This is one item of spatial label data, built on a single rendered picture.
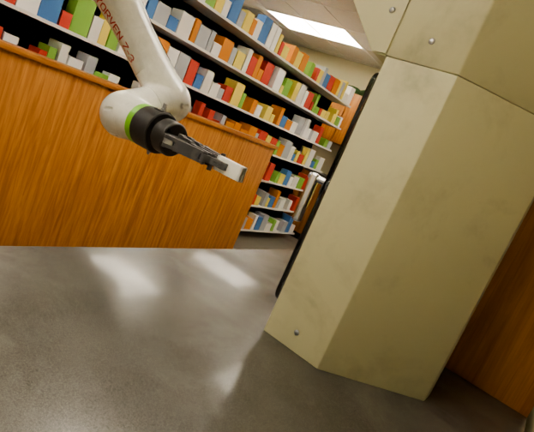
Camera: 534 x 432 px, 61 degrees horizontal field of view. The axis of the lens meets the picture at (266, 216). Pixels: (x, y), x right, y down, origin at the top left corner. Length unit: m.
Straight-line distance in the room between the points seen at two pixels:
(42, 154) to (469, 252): 2.31
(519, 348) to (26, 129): 2.31
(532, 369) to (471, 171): 0.46
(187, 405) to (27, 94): 2.20
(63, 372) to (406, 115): 0.54
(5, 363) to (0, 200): 2.22
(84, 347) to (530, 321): 0.80
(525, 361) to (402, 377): 0.31
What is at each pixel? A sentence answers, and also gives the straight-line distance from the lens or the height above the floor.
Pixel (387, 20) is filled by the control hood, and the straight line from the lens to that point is 0.76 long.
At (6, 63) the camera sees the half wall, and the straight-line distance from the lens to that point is 2.52.
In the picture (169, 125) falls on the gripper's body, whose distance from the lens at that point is 0.98.
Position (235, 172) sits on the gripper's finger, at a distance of 0.87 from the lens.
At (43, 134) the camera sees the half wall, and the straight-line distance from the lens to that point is 2.68.
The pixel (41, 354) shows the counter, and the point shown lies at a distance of 0.55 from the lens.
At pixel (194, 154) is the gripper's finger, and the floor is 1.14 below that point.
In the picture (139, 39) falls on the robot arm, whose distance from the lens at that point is 1.20.
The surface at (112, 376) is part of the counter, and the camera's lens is 0.54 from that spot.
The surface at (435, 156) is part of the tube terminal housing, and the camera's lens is 0.69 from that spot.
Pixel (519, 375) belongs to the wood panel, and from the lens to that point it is 1.05.
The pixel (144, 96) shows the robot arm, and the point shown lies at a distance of 1.12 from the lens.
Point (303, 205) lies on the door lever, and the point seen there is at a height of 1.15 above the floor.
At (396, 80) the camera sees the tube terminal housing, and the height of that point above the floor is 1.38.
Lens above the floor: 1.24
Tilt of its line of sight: 10 degrees down
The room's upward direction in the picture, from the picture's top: 23 degrees clockwise
